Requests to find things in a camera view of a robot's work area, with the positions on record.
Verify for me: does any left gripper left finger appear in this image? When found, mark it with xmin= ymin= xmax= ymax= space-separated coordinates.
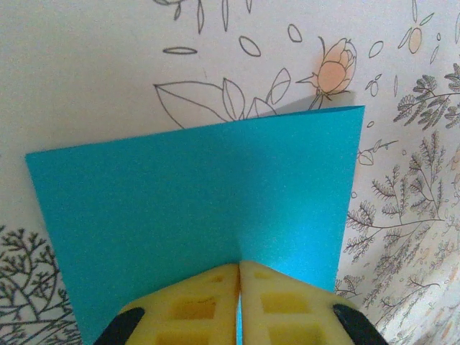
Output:
xmin=96 ymin=262 xmax=241 ymax=345

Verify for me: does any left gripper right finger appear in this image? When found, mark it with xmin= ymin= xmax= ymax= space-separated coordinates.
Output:
xmin=239 ymin=260 xmax=380 ymax=345

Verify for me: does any blue paper sheet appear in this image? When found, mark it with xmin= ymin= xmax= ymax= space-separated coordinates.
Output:
xmin=24 ymin=105 xmax=366 ymax=345

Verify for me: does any floral table cloth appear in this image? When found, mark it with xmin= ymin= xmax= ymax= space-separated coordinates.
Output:
xmin=0 ymin=0 xmax=460 ymax=345

